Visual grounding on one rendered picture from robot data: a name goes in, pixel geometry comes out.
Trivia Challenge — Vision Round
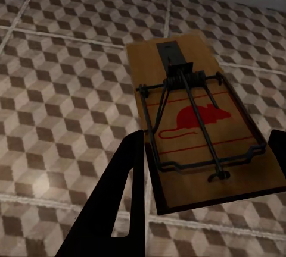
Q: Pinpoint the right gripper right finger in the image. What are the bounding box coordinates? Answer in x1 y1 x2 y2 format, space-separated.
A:
267 129 286 176

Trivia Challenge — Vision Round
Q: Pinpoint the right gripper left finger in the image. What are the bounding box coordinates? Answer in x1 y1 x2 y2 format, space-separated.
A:
55 129 145 257

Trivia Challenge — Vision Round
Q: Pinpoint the mousetrap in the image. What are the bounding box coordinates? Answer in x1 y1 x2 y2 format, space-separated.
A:
126 33 286 216

